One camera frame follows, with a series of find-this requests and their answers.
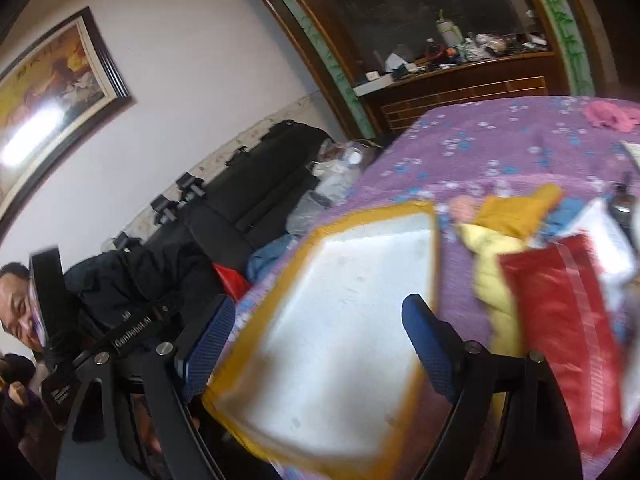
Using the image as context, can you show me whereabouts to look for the red bag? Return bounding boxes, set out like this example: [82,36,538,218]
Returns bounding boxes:
[212,262,251,298]

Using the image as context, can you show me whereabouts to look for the yellow storage box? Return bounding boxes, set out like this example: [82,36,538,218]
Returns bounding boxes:
[202,201,442,466]

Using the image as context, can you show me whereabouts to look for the large white packet red print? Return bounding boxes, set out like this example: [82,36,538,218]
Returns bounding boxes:
[565,200,638,311]

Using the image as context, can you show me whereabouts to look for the black sofa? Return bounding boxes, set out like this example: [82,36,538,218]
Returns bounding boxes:
[100,120,346,301]

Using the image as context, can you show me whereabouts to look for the pink cloth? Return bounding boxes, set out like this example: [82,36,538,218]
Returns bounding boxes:
[586,101,640,131]

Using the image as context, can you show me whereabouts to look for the wooden cabinet with mirror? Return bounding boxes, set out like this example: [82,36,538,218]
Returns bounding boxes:
[240,0,616,146]

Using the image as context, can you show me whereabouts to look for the red plastic packet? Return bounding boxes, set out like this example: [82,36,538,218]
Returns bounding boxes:
[497,232,626,461]

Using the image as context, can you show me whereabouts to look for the person's head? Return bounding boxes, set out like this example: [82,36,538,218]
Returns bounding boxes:
[0,261,48,356]

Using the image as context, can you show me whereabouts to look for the blue garment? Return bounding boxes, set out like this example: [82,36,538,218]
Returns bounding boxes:
[247,235,301,286]

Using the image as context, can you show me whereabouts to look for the pink plush toy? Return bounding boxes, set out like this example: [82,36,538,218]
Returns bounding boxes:
[447,195,483,226]

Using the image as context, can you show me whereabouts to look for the framed painting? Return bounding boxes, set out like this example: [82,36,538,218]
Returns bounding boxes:
[0,6,136,241]

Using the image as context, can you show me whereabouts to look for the black electric motor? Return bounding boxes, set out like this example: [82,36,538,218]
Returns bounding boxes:
[607,172,640,231]

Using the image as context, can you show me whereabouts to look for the white flat box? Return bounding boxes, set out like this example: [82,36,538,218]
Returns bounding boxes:
[352,77,396,96]

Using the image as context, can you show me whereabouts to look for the white green bottle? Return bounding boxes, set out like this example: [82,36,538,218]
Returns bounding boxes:
[437,9,463,46]

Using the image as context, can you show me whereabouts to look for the yellow orange zip bag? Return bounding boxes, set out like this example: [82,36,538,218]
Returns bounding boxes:
[475,183,566,246]

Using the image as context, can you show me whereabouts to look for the clear plastic bags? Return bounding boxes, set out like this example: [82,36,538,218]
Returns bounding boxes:
[287,137,386,236]

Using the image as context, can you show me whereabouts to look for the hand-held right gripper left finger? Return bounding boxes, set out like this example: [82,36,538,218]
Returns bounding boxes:
[55,292,281,480]

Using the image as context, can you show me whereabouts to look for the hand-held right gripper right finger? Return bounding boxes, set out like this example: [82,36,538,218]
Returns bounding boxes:
[402,294,583,480]

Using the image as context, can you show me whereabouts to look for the purple floral tablecloth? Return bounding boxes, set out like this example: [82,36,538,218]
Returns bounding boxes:
[200,95,640,480]

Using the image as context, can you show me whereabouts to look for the blue knit cloth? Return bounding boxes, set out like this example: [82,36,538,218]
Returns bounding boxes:
[545,197,586,241]

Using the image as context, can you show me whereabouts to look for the yellow towel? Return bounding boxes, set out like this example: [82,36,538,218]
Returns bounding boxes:
[457,222,531,356]

